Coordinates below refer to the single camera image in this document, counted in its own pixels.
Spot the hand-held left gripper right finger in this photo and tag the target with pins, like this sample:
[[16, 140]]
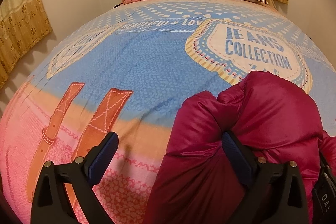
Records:
[[237, 158]]

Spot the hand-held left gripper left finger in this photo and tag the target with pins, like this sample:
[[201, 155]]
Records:
[[101, 158]]

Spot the maroon puffer jacket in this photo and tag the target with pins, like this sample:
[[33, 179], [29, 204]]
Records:
[[204, 161]]

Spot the blue and pink printed blanket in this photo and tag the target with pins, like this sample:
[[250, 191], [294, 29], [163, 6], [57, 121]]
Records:
[[131, 69]]

